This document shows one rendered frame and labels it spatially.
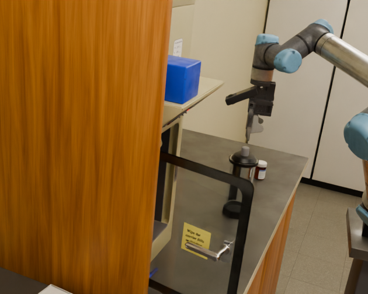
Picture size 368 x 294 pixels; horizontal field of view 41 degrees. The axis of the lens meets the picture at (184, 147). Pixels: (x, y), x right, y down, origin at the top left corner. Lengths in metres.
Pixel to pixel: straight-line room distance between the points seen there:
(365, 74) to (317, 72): 2.74
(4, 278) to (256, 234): 0.84
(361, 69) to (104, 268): 0.90
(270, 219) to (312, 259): 1.63
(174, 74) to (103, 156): 0.26
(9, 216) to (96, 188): 0.32
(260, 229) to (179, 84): 0.82
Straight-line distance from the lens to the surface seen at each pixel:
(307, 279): 3.31
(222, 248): 1.19
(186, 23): 1.39
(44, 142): 1.27
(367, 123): 1.35
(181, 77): 1.15
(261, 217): 1.90
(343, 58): 1.55
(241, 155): 1.79
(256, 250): 1.70
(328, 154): 4.40
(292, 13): 4.21
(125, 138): 1.14
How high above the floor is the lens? 1.85
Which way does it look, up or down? 22 degrees down
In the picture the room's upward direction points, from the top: 6 degrees clockwise
